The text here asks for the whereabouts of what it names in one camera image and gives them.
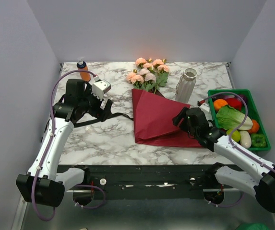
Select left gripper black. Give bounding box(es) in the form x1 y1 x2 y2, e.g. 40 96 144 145
79 85 113 122

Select black ribbon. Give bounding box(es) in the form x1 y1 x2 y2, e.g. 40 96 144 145
41 112 134 142

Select dark red wrapping paper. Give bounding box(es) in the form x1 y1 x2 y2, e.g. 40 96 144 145
132 89 201 148

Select pink flower bunch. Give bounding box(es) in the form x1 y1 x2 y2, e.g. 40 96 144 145
126 57 170 93

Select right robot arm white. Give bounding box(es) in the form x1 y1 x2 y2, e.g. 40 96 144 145
172 107 275 213

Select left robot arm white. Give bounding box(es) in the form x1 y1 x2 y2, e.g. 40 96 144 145
16 79 112 207

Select white ribbed vase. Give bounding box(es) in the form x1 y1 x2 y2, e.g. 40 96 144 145
175 68 198 104

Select green plastic tray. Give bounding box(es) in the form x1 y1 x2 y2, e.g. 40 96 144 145
208 89 270 151

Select toy orange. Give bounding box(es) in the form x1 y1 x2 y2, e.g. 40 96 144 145
213 99 228 112

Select toy lettuce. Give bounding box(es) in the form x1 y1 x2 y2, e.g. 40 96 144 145
216 105 245 130

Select orange pump bottle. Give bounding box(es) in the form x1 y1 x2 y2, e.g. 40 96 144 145
76 57 91 82

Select toy red pepper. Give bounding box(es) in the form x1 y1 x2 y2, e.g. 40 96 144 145
225 97 242 111

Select toy green apple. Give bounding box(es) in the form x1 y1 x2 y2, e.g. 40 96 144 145
226 129 241 142

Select toy purple onion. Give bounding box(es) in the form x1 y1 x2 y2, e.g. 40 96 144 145
239 94 248 104

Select toy white radish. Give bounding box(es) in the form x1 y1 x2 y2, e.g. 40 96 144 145
239 130 251 149

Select toy tangerine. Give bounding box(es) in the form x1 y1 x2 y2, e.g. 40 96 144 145
248 119 260 134

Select toy green pepper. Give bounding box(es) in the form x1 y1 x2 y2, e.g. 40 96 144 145
251 134 267 148

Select green object at bottom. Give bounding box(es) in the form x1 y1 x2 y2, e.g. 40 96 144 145
236 223 269 230

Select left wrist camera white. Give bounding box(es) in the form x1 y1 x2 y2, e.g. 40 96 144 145
92 80 111 100

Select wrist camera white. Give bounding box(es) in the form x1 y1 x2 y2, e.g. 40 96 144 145
197 100 210 113
92 80 111 100

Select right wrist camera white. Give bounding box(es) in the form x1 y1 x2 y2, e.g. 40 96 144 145
197 100 210 113

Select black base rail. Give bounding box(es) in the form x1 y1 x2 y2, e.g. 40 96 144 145
55 164 248 201

